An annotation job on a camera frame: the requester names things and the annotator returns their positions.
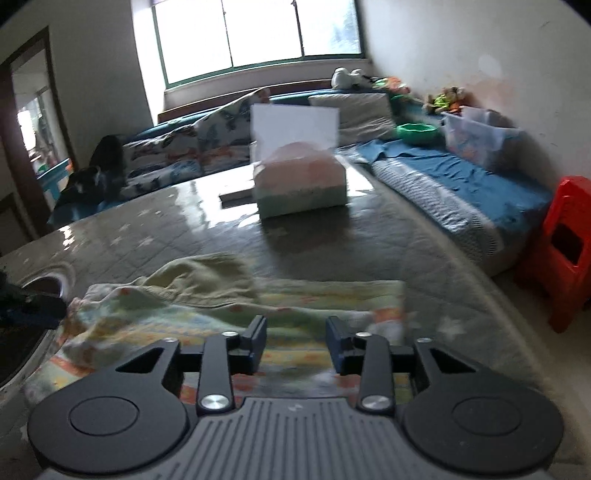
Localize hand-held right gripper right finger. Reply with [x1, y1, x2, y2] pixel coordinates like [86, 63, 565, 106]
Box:
[325, 316, 479, 412]

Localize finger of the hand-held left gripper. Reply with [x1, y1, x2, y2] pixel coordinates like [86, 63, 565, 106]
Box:
[0, 288, 66, 330]

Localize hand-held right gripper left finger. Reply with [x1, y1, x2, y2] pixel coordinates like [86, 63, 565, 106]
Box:
[115, 316, 269, 415]

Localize patterned green striped shirt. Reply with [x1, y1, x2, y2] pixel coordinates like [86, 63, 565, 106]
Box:
[23, 252, 408, 408]

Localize dark clothes pile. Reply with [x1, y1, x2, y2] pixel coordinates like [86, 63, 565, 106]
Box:
[59, 135, 129, 209]

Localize round metal table inset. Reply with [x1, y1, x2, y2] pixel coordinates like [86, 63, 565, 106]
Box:
[0, 265, 75, 389]

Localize light blue children's table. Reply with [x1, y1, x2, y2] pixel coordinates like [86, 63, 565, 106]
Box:
[36, 158, 73, 209]

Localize pink and green tissue box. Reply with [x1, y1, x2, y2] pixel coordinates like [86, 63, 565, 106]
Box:
[251, 142, 348, 219]

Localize blue cushioned bench sofa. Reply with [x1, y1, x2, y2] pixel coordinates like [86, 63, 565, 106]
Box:
[46, 90, 555, 278]

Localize white card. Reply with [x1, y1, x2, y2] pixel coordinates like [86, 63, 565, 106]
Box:
[250, 103, 341, 163]

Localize large butterfly print pillow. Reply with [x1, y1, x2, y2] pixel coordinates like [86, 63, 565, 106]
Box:
[196, 88, 274, 163]

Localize green plastic bowl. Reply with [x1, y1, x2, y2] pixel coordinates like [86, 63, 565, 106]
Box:
[396, 122, 438, 145]

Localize grey pillow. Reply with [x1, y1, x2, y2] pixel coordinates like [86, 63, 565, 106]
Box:
[308, 92, 399, 142]

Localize red plastic stool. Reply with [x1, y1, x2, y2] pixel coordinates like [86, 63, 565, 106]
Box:
[514, 175, 591, 334]

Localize clear plastic storage box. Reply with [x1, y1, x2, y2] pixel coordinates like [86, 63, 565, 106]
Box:
[441, 106, 526, 170]

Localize orange and green toy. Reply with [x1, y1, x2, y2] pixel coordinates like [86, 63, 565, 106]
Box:
[371, 76, 410, 96]

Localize panda plush toy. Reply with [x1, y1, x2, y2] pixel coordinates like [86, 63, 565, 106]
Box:
[331, 67, 371, 91]

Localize small plush toys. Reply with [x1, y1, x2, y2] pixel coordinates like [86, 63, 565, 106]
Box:
[424, 86, 465, 114]

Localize green framed window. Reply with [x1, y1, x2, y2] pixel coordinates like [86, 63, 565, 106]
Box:
[131, 0, 371, 89]

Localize dark wooden door frame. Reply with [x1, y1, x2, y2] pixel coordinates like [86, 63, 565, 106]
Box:
[0, 25, 78, 256]

